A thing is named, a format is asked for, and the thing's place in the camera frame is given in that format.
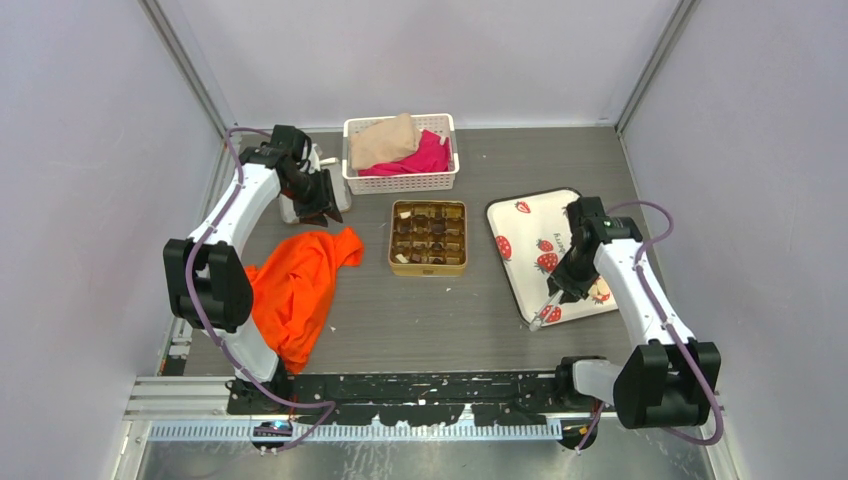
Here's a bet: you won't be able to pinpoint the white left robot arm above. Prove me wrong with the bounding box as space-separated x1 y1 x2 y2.
163 125 352 413

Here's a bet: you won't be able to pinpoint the silver box lid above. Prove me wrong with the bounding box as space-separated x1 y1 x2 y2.
278 147 352 224

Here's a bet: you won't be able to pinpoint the metal tongs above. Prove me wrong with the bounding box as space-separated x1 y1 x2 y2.
528 291 564 332

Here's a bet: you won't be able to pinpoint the beige cloth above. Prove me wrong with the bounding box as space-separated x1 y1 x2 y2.
349 113 422 171

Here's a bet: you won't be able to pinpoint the orange cloth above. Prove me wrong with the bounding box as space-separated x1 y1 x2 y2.
245 227 365 375

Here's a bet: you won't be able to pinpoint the pink cloth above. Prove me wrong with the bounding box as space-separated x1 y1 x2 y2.
358 130 452 177

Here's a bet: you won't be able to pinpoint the white slotted cable duct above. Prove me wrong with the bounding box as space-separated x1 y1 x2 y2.
147 418 562 443

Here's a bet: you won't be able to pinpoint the gold chocolate tray box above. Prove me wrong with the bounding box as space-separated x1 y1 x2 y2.
387 200 469 277

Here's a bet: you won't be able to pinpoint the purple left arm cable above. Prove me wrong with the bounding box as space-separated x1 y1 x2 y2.
184 127 336 454

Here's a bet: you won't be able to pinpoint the white plastic basket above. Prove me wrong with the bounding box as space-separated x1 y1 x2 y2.
341 113 460 195

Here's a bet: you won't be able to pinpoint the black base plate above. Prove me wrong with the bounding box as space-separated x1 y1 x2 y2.
225 371 600 427

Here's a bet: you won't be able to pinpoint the strawberry pattern tray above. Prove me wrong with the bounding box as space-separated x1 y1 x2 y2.
485 188 618 325

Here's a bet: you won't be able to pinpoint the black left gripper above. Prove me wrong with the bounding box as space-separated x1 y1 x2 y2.
282 167 342 227

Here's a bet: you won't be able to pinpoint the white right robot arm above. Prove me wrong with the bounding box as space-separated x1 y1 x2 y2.
547 196 721 434

